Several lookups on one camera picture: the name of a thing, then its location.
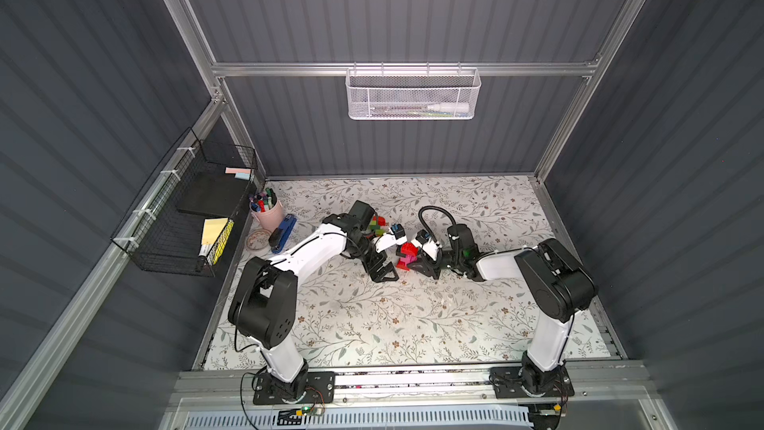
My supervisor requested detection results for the magenta lego brick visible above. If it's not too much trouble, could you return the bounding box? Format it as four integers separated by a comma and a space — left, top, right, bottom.
399, 256, 417, 266

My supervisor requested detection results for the red lego brick rounded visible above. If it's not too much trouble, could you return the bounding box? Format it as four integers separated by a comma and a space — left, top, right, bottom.
401, 242, 418, 257

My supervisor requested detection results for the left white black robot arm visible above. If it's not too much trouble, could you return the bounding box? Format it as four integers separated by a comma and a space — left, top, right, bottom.
228, 201, 406, 402

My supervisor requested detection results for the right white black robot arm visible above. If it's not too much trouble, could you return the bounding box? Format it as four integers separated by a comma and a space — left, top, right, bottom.
403, 224, 598, 397

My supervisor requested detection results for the blue stapler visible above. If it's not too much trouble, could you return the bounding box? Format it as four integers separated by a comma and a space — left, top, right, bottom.
269, 213, 298, 254

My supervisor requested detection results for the round tape roll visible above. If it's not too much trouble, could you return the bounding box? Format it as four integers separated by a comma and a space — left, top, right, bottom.
245, 229, 272, 252

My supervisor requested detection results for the pink pen cup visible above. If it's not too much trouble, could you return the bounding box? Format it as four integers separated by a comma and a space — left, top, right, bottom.
249, 187, 286, 232

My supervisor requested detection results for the white marker in basket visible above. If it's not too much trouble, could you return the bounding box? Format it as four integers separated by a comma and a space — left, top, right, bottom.
425, 103, 471, 115

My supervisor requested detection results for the yellow sticky note pad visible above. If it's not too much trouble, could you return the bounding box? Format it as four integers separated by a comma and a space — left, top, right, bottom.
199, 218, 235, 266

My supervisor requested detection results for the black notebook in basket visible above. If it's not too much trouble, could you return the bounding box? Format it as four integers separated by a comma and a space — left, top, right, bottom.
176, 172, 250, 218

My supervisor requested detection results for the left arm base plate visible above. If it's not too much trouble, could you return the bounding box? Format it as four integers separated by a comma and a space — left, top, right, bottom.
252, 371, 337, 405

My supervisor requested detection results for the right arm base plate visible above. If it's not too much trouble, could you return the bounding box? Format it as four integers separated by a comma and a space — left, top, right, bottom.
489, 365, 575, 400

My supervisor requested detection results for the white wire mesh basket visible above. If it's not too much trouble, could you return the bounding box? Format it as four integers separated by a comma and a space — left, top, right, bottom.
345, 67, 481, 121

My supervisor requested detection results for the black wire wall basket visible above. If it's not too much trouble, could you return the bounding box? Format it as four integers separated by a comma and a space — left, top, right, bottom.
111, 131, 260, 278

